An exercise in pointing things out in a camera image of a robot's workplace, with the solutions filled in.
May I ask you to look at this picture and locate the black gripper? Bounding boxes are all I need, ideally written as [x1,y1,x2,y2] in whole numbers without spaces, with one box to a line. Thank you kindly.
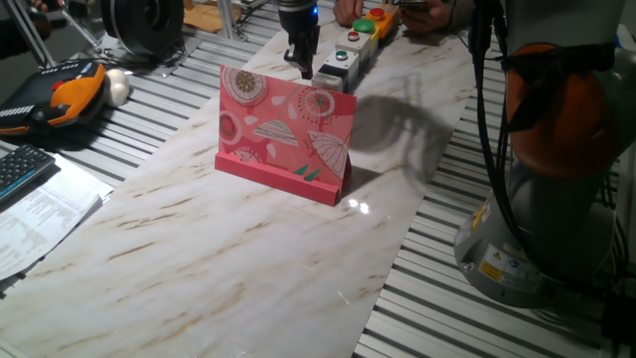
[276,0,321,82]

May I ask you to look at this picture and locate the grey button box green button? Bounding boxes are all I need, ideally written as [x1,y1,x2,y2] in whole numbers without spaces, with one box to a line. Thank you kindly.
[311,48,361,94]

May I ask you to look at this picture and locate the grey button box red button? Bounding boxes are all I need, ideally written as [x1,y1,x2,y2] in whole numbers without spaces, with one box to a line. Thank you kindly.
[335,29,374,65]

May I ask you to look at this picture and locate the yellow box green mushroom button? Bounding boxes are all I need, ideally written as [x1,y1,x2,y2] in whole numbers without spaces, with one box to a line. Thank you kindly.
[351,17,383,46]

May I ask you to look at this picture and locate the orange box red mushroom button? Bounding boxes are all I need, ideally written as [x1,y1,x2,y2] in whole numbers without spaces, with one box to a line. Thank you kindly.
[367,4,400,40]

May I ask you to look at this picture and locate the person right hand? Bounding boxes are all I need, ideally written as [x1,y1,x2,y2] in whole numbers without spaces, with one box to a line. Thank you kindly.
[332,0,368,28]

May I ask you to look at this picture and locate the person left hand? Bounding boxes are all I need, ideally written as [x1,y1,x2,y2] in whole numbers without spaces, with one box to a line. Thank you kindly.
[398,0,453,35]

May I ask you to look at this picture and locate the pink patterned gift box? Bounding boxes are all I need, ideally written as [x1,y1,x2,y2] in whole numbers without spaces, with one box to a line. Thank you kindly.
[214,64,358,208]

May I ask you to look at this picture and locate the brown cardboard piece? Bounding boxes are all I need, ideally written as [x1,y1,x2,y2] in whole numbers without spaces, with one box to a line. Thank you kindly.
[182,0,226,34]

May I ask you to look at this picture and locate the black filament spool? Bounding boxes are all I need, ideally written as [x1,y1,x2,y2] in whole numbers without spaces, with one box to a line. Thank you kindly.
[100,0,186,57]

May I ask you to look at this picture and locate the marble pattern table mat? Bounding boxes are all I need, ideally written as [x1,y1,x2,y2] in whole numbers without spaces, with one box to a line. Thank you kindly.
[0,3,477,358]

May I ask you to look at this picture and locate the orange black teach pendant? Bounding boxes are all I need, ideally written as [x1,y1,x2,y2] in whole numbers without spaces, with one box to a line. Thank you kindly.
[0,58,108,136]

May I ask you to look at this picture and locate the black computer keyboard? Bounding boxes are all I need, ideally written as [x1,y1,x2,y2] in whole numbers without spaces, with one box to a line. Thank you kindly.
[0,143,57,204]

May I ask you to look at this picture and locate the printed white paper sheets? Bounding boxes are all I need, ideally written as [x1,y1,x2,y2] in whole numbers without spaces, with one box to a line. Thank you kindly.
[0,152,114,283]

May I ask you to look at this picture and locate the aluminium frame beam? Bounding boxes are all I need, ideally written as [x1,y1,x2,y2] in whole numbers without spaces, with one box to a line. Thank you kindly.
[215,0,239,40]

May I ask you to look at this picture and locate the black robot arm cable bundle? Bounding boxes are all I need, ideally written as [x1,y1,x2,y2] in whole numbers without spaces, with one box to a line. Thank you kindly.
[468,0,531,272]

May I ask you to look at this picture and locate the thin aluminium frame strut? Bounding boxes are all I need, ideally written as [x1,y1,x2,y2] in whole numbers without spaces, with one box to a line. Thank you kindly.
[58,8,104,52]
[3,0,52,69]

